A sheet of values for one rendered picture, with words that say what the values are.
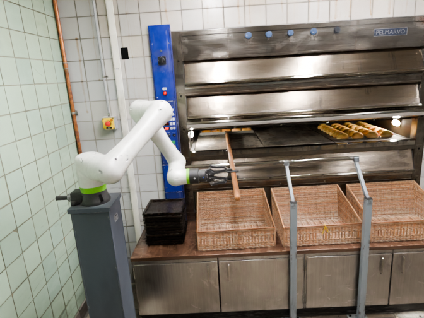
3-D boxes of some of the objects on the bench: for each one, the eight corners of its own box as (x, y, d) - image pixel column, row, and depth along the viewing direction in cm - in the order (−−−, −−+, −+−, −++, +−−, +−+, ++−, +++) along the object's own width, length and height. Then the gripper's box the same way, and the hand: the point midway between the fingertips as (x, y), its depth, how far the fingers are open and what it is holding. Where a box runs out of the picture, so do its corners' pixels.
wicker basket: (342, 214, 272) (344, 183, 265) (411, 211, 271) (414, 179, 264) (369, 243, 225) (371, 206, 218) (452, 240, 224) (457, 202, 217)
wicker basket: (198, 221, 274) (195, 191, 267) (264, 217, 274) (264, 187, 267) (196, 252, 227) (194, 216, 220) (277, 247, 227) (276, 211, 220)
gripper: (199, 161, 197) (238, 159, 196) (200, 186, 201) (238, 184, 200) (197, 164, 190) (238, 162, 189) (199, 190, 194) (239, 188, 193)
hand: (233, 173), depth 195 cm, fingers closed on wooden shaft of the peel, 3 cm apart
